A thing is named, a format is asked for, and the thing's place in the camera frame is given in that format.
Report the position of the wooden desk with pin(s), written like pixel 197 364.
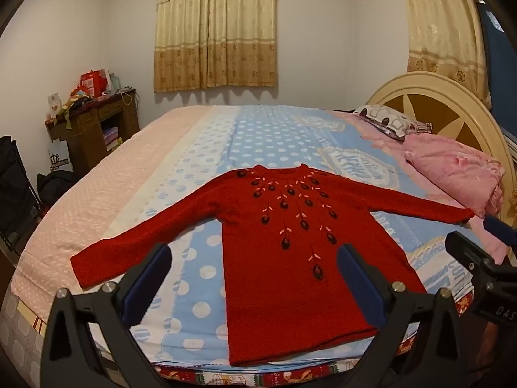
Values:
pixel 87 137

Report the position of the white printed box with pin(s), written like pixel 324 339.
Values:
pixel 54 105

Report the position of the red knitted sweater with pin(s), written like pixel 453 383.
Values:
pixel 282 291

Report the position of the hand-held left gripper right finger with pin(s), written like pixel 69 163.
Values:
pixel 359 287

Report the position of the patterned pillow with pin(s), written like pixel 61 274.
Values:
pixel 389 120

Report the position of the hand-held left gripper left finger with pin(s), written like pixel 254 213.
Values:
pixel 147 283

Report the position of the red gift bag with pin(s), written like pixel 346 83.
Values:
pixel 92 83

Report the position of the blue printed bed sheet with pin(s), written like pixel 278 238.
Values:
pixel 262 141

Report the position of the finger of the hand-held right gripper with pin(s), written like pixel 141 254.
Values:
pixel 501 229
pixel 464 248

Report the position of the beige patterned curtain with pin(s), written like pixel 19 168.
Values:
pixel 214 32
pixel 440 28

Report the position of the white paper bag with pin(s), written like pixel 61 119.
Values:
pixel 60 161

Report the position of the mattress with printed cover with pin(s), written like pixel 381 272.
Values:
pixel 24 323

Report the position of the cream and brown headboard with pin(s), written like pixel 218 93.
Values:
pixel 440 97

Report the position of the black fabric bag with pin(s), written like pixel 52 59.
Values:
pixel 14 186

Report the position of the pink quilt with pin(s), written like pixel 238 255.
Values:
pixel 452 165

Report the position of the pink dotted blanket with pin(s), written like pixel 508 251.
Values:
pixel 101 202

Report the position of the black backpack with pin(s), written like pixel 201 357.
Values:
pixel 54 186

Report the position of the dark blue panel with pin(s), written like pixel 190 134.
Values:
pixel 494 56

